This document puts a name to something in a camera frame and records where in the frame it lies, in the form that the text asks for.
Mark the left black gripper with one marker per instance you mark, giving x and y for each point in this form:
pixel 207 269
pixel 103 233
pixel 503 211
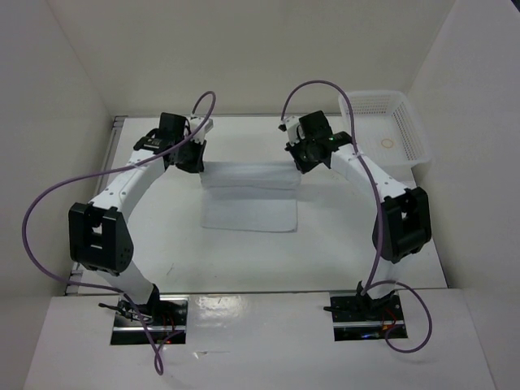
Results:
pixel 196 165

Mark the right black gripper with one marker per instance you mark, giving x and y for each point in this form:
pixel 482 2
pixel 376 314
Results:
pixel 303 166

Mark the white fabric skirt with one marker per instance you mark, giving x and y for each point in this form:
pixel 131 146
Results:
pixel 250 196

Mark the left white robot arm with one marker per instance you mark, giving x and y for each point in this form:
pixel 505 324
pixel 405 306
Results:
pixel 99 237

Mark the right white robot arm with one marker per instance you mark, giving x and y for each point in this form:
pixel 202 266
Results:
pixel 402 223

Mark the orange rubber band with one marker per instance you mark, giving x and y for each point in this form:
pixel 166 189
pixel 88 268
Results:
pixel 387 143

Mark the white perforated plastic basket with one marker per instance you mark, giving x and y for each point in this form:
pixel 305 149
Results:
pixel 379 114

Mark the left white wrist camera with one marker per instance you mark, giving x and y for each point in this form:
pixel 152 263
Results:
pixel 200 127

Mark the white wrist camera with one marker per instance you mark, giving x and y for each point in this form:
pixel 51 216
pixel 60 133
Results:
pixel 292 127
pixel 200 127

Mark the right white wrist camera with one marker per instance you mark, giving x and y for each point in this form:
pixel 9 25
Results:
pixel 292 127

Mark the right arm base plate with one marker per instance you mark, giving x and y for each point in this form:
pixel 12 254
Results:
pixel 350 322

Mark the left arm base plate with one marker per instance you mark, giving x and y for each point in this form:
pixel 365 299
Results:
pixel 168 327

